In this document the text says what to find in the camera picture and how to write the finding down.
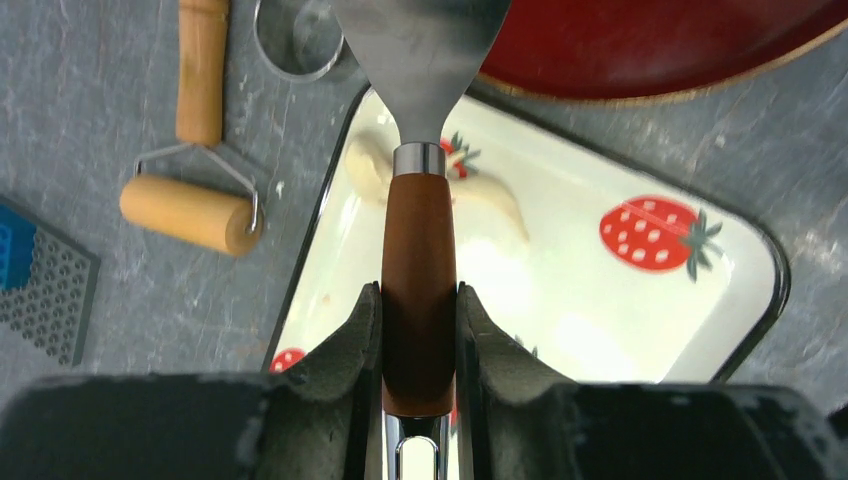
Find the metal ring cutter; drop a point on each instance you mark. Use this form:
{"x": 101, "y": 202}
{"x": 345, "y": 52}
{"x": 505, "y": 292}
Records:
{"x": 300, "y": 40}

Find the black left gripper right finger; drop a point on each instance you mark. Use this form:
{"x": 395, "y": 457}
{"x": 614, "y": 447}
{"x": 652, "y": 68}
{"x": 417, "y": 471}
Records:
{"x": 521, "y": 419}

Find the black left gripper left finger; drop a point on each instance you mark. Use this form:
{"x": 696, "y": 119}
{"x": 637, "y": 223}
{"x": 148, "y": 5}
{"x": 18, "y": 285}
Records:
{"x": 319, "y": 419}

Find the wooden dough roller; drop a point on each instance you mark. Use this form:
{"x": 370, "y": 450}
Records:
{"x": 190, "y": 190}

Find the red round plate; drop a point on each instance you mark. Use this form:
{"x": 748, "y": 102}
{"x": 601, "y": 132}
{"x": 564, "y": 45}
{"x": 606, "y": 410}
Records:
{"x": 650, "y": 51}

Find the dough scrap strip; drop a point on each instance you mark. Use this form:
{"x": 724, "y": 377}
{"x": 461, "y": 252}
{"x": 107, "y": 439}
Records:
{"x": 369, "y": 168}

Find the blue grey lego bricks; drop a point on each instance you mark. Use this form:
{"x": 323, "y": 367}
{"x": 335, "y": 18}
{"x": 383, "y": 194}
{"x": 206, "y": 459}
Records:
{"x": 17, "y": 246}

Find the strawberry print enamel tray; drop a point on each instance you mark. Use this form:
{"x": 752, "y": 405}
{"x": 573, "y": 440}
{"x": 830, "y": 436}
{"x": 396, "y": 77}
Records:
{"x": 625, "y": 278}

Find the metal scraper wooden handle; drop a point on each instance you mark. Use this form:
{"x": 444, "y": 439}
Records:
{"x": 419, "y": 57}

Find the grey lego baseplate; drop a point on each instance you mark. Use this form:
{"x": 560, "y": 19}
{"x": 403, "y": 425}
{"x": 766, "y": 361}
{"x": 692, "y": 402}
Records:
{"x": 53, "y": 310}

